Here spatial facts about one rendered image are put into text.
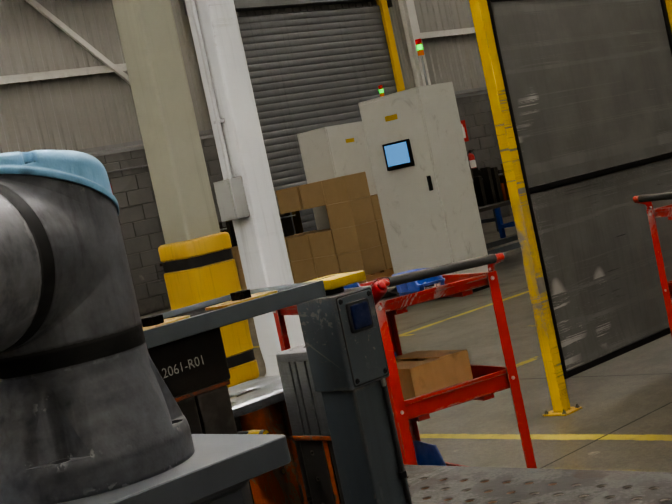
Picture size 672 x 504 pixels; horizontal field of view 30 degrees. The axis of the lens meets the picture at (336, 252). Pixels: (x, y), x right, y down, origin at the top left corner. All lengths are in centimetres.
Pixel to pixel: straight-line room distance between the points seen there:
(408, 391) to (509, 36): 266
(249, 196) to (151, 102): 334
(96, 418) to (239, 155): 476
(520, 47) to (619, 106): 80
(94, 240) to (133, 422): 13
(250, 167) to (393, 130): 647
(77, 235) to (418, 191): 1107
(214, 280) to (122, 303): 788
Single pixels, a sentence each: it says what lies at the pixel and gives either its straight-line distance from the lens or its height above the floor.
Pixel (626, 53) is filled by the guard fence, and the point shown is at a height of 162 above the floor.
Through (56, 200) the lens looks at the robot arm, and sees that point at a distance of 86.
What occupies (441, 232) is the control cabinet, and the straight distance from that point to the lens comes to 1179.
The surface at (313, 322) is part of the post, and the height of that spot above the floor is 111.
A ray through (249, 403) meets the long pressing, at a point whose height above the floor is 100.
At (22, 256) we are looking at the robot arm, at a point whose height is 126.
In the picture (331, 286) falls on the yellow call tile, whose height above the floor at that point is 115.
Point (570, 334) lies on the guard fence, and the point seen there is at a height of 33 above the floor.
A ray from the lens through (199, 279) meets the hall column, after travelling 870.
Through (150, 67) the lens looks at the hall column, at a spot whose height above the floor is 232.
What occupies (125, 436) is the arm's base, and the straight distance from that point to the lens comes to 86.
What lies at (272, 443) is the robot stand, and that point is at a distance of 89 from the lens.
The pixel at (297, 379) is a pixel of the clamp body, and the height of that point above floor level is 102.
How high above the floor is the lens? 127
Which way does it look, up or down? 3 degrees down
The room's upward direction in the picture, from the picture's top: 12 degrees counter-clockwise
